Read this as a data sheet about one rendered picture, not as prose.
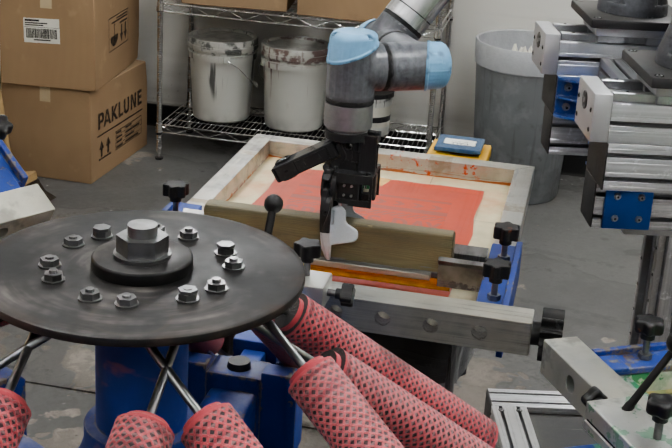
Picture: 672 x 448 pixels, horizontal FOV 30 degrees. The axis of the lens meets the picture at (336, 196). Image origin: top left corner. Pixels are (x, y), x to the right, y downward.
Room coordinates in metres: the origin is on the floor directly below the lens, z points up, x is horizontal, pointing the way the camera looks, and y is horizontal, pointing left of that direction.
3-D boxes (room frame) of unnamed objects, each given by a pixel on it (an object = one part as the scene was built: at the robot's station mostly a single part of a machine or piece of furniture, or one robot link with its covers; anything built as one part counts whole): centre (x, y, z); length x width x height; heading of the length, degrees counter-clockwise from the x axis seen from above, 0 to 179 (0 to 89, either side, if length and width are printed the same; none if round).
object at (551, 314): (1.58, -0.29, 1.02); 0.07 x 0.06 x 0.07; 169
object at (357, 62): (1.87, -0.02, 1.31); 0.09 x 0.08 x 0.11; 110
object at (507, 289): (1.80, -0.26, 0.97); 0.30 x 0.05 x 0.07; 169
